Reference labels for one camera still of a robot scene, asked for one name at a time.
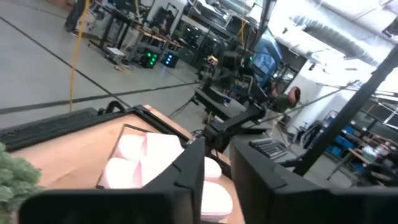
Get green plant in white pot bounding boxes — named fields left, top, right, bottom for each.
left=0, top=142, right=44, bottom=224

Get person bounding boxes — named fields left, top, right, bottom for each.
left=269, top=86, right=302, bottom=114
left=63, top=0, right=91, bottom=34

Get monitor with blue screen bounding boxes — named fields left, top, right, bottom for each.
left=251, top=27, right=284, bottom=90

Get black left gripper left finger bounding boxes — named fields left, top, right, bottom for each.
left=142, top=138, right=206, bottom=224

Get yellow hanging cable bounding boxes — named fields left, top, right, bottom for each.
left=68, top=0, right=91, bottom=113

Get wooden shelf black metal frame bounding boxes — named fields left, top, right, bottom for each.
left=95, top=123, right=246, bottom=224

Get black computer green lights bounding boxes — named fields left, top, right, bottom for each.
left=140, top=50, right=160, bottom=70

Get black workbench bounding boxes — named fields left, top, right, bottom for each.
left=193, top=86, right=249, bottom=123

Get silver ventilation duct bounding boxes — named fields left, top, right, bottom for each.
left=289, top=14, right=389, bottom=68

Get black table edge rail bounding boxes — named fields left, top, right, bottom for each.
left=0, top=104, right=195, bottom=153

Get blue storage bin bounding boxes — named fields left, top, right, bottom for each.
left=325, top=124, right=357, bottom=156

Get pink rubber slide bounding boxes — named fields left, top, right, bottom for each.
left=102, top=155, right=234, bottom=223
left=114, top=132, right=222, bottom=183

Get black computer blue lights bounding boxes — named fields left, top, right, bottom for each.
left=160, top=52, right=180, bottom=69

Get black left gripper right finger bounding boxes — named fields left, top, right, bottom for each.
left=230, top=136, right=330, bottom=224

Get wooden background workbench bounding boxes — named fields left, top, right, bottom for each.
left=86, top=4, right=184, bottom=63

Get black rig frame post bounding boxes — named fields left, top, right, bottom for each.
left=292, top=43, right=398, bottom=177

